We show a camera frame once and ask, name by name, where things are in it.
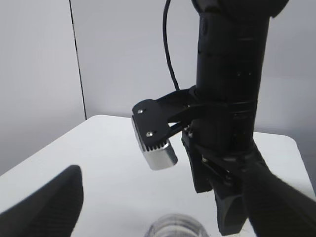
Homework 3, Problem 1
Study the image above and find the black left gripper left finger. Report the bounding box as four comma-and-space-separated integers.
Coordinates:
0, 165, 84, 237

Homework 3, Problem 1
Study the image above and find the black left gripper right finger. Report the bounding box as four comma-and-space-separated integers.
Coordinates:
243, 164, 316, 237

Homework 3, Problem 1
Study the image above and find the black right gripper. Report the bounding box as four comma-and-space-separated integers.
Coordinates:
182, 103, 267, 236

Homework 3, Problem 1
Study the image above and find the peach oolong tea bottle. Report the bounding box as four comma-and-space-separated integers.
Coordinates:
144, 213, 209, 237

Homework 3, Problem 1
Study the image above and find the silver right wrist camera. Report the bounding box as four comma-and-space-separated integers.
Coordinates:
132, 86, 204, 170

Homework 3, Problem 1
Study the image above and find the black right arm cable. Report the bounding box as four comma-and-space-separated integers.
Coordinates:
162, 0, 181, 91

